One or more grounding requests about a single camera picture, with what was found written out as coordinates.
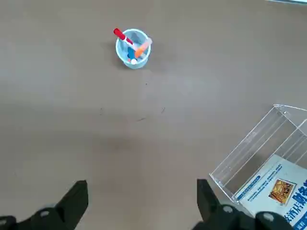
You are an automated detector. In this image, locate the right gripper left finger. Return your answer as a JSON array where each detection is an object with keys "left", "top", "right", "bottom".
[{"left": 0, "top": 180, "right": 89, "bottom": 230}]

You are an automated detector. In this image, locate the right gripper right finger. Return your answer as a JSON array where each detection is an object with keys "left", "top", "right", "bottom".
[{"left": 193, "top": 179, "right": 296, "bottom": 230}]

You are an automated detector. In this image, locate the white book blue lettering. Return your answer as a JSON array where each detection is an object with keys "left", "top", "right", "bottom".
[{"left": 236, "top": 154, "right": 307, "bottom": 230}]

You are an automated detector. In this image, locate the clear acrylic storage rack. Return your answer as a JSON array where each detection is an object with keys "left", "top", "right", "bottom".
[{"left": 209, "top": 103, "right": 307, "bottom": 209}]

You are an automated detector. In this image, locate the light blue pen cup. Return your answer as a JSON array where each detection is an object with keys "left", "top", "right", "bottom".
[{"left": 115, "top": 28, "right": 154, "bottom": 69}]

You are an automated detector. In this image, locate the blue pen white cap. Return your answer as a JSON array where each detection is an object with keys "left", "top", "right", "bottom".
[{"left": 126, "top": 46, "right": 139, "bottom": 65}]

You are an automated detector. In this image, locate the orange highlighter pen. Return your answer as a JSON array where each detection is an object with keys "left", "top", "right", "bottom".
[{"left": 134, "top": 37, "right": 154, "bottom": 58}]

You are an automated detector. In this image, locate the red marker pen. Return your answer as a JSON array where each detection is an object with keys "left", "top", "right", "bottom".
[{"left": 113, "top": 28, "right": 134, "bottom": 46}]

